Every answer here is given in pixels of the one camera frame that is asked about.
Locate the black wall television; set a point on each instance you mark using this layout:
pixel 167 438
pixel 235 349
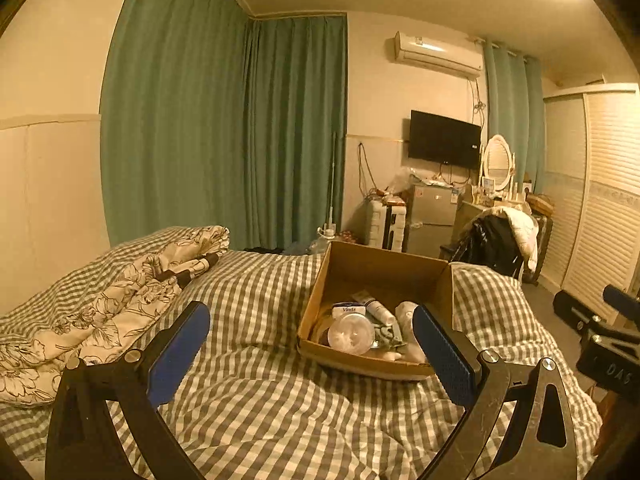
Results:
pixel 444 137

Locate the white oval mirror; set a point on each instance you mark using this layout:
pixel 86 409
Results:
pixel 497 160

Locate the clear plastic bag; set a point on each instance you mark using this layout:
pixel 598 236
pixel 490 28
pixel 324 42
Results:
pixel 401 181

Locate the brown wicker basket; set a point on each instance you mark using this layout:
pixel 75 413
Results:
pixel 542 204

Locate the green corner curtain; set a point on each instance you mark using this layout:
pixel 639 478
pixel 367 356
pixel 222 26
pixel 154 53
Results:
pixel 295 135

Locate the white mop pole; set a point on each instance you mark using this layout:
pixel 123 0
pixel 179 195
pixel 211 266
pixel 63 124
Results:
pixel 332 185

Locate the brown cardboard box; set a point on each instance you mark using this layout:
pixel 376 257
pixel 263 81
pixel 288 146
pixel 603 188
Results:
pixel 345 280

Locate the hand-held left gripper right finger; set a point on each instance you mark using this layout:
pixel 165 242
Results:
pixel 442 347

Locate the blue white tissue packet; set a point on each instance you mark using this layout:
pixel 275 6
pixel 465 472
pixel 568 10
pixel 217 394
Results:
pixel 348 310

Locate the white tube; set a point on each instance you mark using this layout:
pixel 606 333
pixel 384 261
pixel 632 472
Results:
pixel 377 310

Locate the silver mini fridge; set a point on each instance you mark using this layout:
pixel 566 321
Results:
pixel 430 220

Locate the white air conditioner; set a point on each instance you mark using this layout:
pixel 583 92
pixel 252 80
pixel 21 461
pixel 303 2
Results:
pixel 435 52

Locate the grey checkered bed blanket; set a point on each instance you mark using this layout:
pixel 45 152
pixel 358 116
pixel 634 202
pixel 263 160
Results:
pixel 260 385

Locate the cream floral quilt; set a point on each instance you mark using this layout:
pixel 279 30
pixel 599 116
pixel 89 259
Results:
pixel 100 310

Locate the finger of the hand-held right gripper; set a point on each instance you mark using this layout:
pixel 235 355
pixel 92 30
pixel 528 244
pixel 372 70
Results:
pixel 622 297
pixel 577 307

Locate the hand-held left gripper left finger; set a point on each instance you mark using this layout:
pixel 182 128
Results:
pixel 180 345

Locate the narrow green curtain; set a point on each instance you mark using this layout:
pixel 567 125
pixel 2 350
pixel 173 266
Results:
pixel 515 115

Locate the white suitcase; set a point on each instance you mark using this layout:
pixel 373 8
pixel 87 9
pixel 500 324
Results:
pixel 382 225

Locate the white louvred wardrobe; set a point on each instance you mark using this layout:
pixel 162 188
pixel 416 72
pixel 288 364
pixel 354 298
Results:
pixel 595 200

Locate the white plush toy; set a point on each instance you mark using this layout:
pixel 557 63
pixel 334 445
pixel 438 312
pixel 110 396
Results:
pixel 407 312

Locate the white jacket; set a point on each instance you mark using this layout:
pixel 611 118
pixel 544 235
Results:
pixel 522 227

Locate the wide green curtain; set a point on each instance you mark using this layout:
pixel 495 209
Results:
pixel 175 125

